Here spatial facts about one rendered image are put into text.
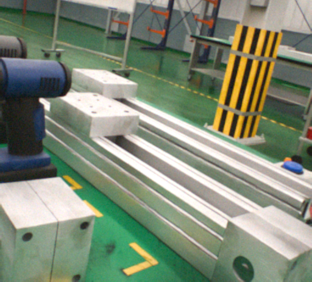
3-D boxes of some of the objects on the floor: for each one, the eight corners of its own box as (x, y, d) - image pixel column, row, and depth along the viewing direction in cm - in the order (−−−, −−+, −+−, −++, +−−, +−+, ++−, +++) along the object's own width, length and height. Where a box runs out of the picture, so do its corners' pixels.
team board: (39, 56, 661) (53, -73, 607) (60, 56, 704) (74, -65, 650) (115, 78, 599) (138, -63, 545) (133, 77, 642) (155, -54, 588)
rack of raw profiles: (105, 37, 1186) (116, -42, 1126) (128, 40, 1247) (141, -36, 1186) (183, 62, 960) (203, -36, 899) (208, 64, 1021) (228, -28, 960)
